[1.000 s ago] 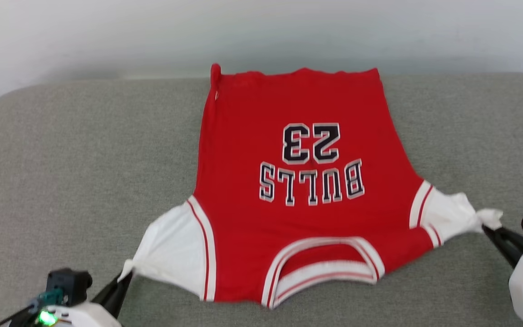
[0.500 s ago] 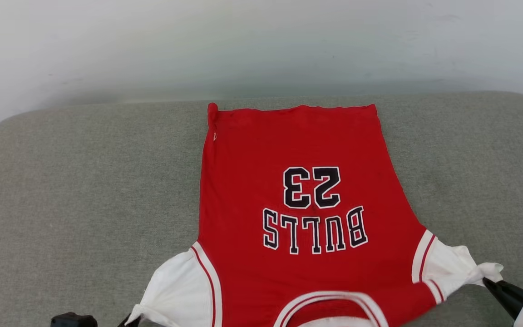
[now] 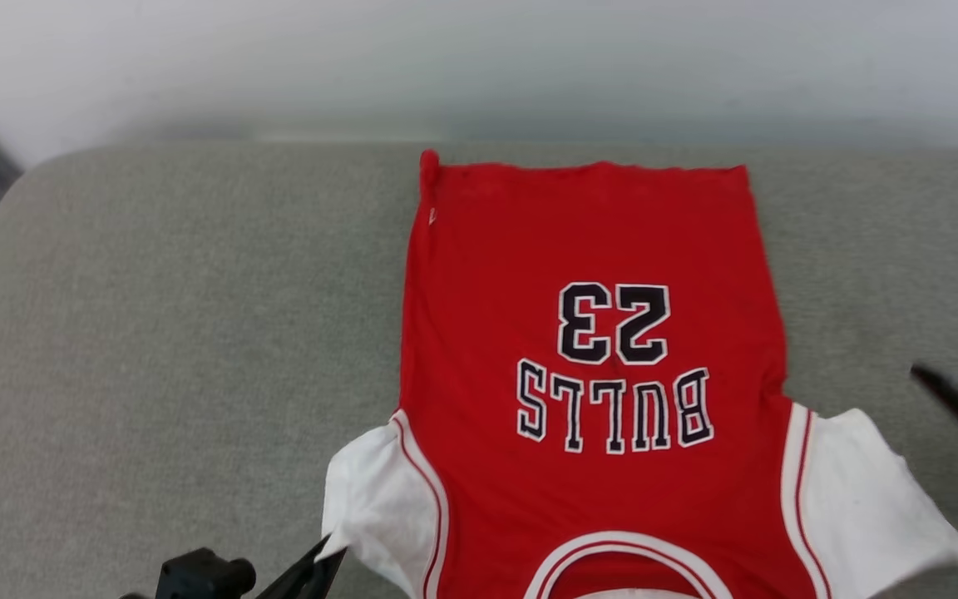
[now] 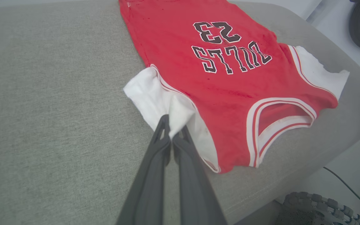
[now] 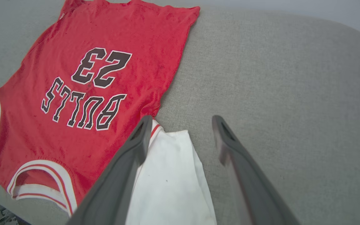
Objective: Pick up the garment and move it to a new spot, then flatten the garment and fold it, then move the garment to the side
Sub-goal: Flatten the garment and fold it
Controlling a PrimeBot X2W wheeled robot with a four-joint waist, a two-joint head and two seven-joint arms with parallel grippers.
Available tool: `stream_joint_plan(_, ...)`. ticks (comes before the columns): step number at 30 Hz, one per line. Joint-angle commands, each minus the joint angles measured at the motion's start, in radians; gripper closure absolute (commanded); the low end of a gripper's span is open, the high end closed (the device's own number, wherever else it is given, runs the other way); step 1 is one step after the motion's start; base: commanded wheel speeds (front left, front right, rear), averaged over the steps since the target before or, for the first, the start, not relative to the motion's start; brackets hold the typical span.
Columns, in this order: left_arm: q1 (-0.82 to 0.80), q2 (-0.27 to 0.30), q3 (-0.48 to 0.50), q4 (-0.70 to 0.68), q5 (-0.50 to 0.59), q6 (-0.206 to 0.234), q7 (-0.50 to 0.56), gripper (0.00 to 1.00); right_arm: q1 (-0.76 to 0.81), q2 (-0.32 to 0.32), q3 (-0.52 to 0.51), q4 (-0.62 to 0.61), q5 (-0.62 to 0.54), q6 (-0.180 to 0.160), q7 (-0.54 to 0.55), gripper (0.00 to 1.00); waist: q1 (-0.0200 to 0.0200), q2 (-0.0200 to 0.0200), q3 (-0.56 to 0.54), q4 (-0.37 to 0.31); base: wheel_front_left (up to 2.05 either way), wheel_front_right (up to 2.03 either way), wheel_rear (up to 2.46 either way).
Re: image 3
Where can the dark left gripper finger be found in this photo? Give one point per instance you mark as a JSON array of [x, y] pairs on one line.
[[292, 576], [328, 574]]

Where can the red and white basketball jersey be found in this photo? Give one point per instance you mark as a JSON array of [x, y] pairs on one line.
[[595, 249]]

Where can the grey fabric sofa seat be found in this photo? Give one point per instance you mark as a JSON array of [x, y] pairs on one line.
[[171, 333]]

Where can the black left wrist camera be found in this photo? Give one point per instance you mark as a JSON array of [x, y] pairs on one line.
[[204, 574]]

